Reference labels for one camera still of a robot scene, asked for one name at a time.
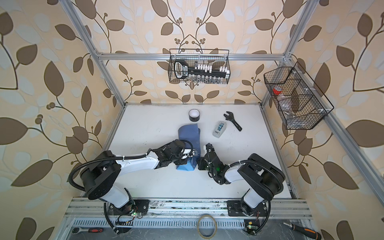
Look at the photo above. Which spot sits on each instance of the red handled ratchet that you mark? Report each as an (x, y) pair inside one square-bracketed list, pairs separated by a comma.
[(78, 230)]

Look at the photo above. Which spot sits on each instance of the wire basket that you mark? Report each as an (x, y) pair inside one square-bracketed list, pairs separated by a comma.
[(302, 103), (215, 57)]

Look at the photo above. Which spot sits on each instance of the red object in basket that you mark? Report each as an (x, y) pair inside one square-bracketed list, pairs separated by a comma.
[(277, 90)]

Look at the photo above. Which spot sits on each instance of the black tape roll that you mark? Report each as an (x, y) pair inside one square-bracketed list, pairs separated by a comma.
[(194, 115)]

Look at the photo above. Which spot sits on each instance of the white tape dispenser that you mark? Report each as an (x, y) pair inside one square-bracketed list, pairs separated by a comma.
[(219, 129)]

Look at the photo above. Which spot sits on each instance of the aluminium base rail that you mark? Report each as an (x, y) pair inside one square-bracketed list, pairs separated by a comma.
[(281, 209)]

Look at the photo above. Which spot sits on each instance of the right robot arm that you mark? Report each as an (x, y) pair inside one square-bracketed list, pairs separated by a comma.
[(264, 179)]

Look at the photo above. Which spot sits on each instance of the black adjustable wrench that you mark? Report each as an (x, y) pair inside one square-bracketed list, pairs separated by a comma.
[(229, 116)]

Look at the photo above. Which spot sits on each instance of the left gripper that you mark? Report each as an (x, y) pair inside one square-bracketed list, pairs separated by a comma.
[(181, 161)]

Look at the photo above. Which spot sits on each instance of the right wire basket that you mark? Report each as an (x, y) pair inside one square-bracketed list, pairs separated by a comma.
[(302, 103)]

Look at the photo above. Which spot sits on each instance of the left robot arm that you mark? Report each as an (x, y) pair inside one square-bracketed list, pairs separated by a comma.
[(97, 178)]

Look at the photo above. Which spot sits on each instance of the back wire basket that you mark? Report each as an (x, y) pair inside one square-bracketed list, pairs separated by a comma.
[(215, 57)]

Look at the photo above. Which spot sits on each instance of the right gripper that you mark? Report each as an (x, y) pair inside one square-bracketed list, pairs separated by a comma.
[(200, 164)]

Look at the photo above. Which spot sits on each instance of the socket set holder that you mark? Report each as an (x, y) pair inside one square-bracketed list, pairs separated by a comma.
[(199, 71)]

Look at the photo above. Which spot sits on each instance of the orange handled screwdriver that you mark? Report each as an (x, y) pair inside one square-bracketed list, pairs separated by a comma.
[(305, 231)]

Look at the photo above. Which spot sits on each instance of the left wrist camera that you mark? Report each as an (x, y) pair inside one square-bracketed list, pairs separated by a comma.
[(193, 153)]

